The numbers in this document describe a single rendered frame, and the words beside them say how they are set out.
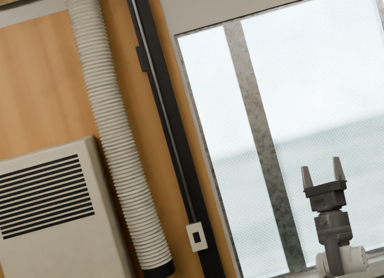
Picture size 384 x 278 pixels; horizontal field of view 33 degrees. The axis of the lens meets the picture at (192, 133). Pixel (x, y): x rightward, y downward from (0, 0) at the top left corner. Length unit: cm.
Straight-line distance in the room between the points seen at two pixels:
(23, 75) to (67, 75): 21
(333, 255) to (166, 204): 163
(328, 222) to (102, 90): 157
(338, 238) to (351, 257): 6
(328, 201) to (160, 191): 158
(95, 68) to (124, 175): 50
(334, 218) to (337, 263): 11
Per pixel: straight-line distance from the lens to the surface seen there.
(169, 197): 317
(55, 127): 319
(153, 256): 305
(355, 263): 169
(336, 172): 169
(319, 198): 172
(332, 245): 166
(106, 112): 298
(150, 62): 304
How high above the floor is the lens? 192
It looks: 5 degrees down
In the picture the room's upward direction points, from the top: 16 degrees counter-clockwise
